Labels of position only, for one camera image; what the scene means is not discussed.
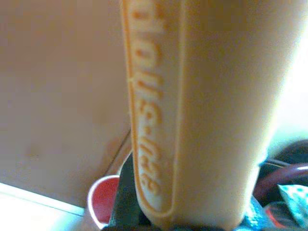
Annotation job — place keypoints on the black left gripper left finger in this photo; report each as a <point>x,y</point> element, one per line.
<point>125,199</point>

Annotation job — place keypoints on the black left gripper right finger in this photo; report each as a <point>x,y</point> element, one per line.
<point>253,217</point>

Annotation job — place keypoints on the red cup with white rim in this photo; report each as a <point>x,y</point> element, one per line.
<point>101,199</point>

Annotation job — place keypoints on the dark red curved tube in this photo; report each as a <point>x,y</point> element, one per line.
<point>276,176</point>

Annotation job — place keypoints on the teal dotted white bag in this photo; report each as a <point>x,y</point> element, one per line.
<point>297,199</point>

